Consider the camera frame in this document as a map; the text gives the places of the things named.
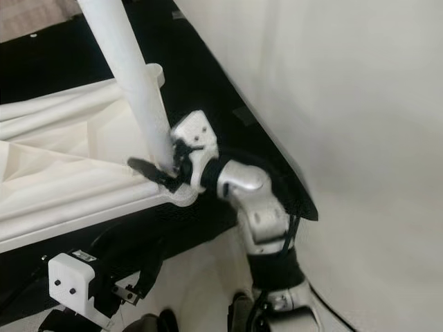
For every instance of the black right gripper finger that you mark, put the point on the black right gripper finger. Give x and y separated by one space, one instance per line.
149 171

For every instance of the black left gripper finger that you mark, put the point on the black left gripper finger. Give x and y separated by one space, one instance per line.
151 270
102 238

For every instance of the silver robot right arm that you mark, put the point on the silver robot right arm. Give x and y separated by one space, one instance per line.
256 207

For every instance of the robot left leg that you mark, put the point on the robot left leg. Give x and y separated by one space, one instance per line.
156 324

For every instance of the robot leg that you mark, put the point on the robot leg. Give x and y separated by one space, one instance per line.
242 315
156 324

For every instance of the white plastic table top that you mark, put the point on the white plastic table top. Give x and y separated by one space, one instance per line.
69 173

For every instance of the robot right leg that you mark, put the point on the robot right leg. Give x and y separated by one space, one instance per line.
242 315

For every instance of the white floor towel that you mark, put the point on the white floor towel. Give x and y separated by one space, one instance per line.
34 17

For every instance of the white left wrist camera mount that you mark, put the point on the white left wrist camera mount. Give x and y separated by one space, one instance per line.
73 283

